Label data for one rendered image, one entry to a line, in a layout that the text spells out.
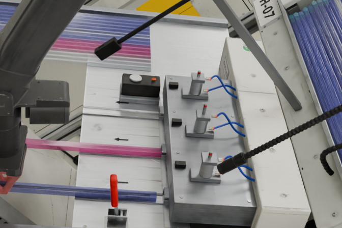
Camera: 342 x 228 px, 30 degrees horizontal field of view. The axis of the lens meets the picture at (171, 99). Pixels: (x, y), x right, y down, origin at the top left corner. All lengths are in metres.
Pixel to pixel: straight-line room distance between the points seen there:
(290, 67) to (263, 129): 0.22
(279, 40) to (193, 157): 0.43
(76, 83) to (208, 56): 1.25
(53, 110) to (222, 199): 0.31
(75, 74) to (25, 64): 1.77
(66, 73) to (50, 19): 1.84
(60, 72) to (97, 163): 1.49
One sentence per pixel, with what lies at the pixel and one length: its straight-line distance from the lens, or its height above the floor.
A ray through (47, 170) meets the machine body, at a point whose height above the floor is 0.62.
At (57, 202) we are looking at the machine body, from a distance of 1.74.
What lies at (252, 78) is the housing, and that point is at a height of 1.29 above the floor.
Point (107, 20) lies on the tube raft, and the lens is 1.51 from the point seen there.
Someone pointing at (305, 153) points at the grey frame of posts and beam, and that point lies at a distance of 1.16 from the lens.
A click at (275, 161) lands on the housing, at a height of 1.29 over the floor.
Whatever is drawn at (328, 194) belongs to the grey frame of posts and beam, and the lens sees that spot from 1.08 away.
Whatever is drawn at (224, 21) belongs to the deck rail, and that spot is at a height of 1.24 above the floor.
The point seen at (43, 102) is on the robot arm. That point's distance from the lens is 0.93.
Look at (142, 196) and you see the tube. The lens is 1.08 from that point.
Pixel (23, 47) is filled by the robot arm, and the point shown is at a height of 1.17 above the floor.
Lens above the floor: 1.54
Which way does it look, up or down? 19 degrees down
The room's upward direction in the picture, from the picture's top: 60 degrees clockwise
